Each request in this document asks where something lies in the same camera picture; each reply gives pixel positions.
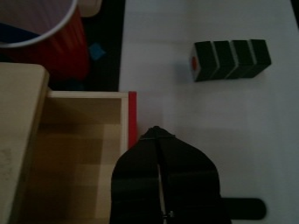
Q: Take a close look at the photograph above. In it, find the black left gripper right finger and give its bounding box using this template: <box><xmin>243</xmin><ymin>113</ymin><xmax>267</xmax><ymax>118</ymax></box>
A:
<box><xmin>154</xmin><ymin>125</ymin><xmax>234</xmax><ymax>224</ymax></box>

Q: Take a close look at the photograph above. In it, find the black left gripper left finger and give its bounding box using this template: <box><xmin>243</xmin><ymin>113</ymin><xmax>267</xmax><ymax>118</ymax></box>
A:
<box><xmin>110</xmin><ymin>125</ymin><xmax>164</xmax><ymax>224</ymax></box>

